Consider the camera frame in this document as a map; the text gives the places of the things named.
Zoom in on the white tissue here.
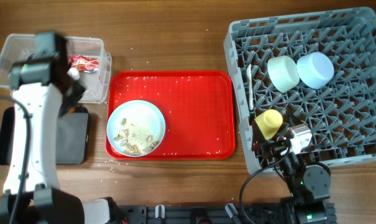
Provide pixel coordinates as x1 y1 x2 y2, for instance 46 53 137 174
67 67 80 80

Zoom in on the yellow plastic cup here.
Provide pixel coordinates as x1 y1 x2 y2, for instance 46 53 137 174
255 109 283 140

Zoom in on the red foil wrapper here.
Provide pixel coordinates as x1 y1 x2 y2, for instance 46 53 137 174
68 55 99 73

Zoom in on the white plastic spoon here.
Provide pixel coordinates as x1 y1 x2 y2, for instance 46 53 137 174
246 64 254 111

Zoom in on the mint green cup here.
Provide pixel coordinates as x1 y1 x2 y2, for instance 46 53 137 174
267 55 300 93

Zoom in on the light blue bowl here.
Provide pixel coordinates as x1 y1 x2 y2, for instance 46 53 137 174
296 52 334 89

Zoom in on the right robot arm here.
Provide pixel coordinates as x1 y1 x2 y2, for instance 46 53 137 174
251 121 334 223

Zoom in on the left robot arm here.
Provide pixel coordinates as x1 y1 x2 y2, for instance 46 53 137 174
0 32 85 223

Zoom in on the black waste tray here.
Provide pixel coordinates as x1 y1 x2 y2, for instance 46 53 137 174
0 106 90 165

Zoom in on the grey dishwasher rack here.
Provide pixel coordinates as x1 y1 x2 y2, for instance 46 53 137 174
223 7 376 173

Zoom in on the clear plastic storage bin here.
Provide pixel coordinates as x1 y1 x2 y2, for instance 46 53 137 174
0 34 112 104

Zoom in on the red plastic tray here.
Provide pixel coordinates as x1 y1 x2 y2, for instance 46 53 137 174
108 70 236 160

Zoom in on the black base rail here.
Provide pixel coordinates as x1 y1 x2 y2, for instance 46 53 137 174
81 203 337 224

